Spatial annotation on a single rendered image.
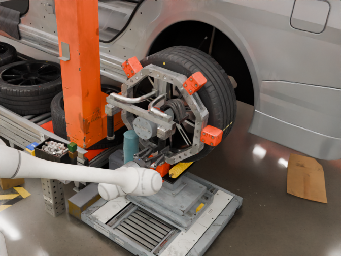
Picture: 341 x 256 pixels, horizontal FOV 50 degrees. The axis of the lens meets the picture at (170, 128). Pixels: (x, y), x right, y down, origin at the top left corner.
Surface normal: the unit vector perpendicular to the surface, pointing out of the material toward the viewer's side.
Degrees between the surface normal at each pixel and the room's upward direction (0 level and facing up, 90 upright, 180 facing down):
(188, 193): 0
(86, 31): 90
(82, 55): 90
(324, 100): 90
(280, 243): 0
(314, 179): 2
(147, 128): 90
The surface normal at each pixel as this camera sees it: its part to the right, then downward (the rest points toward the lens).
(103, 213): 0.07, -0.84
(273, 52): -0.57, 0.40
